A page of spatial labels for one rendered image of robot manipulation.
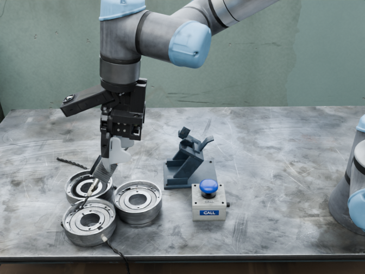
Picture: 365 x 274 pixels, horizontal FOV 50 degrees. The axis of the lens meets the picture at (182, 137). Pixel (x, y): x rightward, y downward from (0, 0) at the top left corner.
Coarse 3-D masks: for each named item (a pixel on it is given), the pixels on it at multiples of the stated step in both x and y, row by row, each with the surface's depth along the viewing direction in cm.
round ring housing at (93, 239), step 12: (84, 204) 82; (96, 204) 82; (108, 204) 81; (72, 216) 80; (84, 216) 80; (96, 216) 81; (84, 228) 77; (108, 228) 76; (72, 240) 76; (84, 240) 74; (96, 240) 75
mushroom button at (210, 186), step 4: (204, 180) 82; (208, 180) 82; (212, 180) 82; (200, 184) 81; (204, 184) 81; (208, 184) 81; (212, 184) 81; (216, 184) 81; (200, 188) 80; (204, 188) 80; (208, 188) 80; (212, 188) 80; (216, 188) 80; (208, 192) 80; (212, 192) 80
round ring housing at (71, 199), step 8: (72, 176) 89; (80, 176) 91; (72, 184) 88; (80, 184) 88; (88, 184) 89; (112, 184) 88; (80, 192) 86; (96, 192) 86; (104, 192) 84; (112, 192) 88; (72, 200) 83; (80, 200) 82
